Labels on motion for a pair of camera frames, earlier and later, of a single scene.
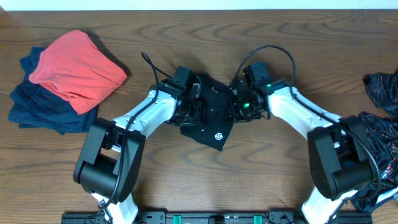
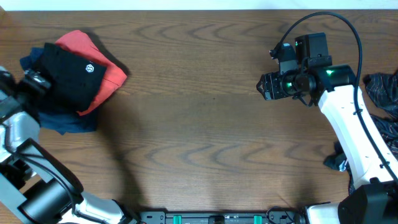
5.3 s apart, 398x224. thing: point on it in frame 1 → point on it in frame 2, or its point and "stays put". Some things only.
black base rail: [251, 216] stays put
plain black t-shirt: [214, 131] → [74, 81]
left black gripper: [193, 109] → [37, 78]
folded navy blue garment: [38, 106] stays put
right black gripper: [237, 114] → [272, 89]
